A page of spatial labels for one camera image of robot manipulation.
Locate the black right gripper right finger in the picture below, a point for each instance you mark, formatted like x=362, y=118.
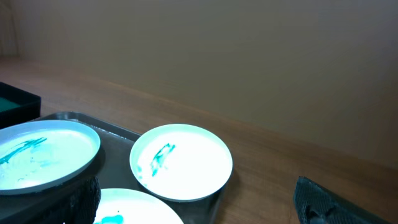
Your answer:
x=315, y=204

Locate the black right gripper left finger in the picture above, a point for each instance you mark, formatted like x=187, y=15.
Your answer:
x=77, y=203

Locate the white plate cleaned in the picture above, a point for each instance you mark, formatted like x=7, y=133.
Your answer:
x=39, y=155
x=181, y=162
x=126, y=206

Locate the large dark serving tray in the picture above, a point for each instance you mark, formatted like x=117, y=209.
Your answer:
x=111, y=166

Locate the small black sponge tray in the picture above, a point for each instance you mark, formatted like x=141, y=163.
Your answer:
x=18, y=106

